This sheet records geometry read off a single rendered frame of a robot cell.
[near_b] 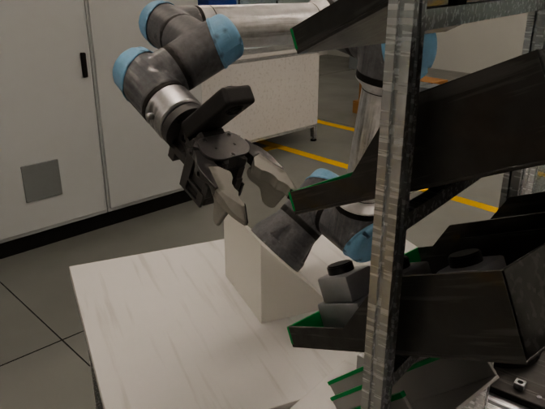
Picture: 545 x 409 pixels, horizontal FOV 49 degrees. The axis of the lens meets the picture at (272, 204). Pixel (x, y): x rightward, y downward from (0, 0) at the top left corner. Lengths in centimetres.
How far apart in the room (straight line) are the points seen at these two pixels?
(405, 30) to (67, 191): 346
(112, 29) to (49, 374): 203
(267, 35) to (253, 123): 414
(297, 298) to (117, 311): 41
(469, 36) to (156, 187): 702
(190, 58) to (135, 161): 312
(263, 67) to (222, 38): 432
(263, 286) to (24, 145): 255
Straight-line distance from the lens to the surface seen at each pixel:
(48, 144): 370
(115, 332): 134
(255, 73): 517
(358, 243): 127
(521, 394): 104
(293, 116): 557
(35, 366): 282
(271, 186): 79
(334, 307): 68
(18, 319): 318
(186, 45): 91
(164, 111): 84
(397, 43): 45
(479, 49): 1012
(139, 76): 89
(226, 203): 72
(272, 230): 137
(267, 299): 130
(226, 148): 79
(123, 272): 157
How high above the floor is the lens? 158
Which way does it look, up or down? 22 degrees down
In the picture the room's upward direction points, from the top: straight up
